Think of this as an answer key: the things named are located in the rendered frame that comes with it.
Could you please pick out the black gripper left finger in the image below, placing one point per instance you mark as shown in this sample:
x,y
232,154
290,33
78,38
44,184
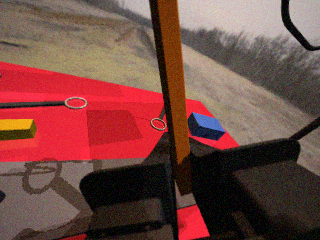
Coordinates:
x,y
153,178

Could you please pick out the blue block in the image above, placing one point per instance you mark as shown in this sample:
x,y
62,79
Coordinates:
x,y
205,127

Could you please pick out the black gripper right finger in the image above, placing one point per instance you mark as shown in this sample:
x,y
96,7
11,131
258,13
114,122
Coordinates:
x,y
211,169

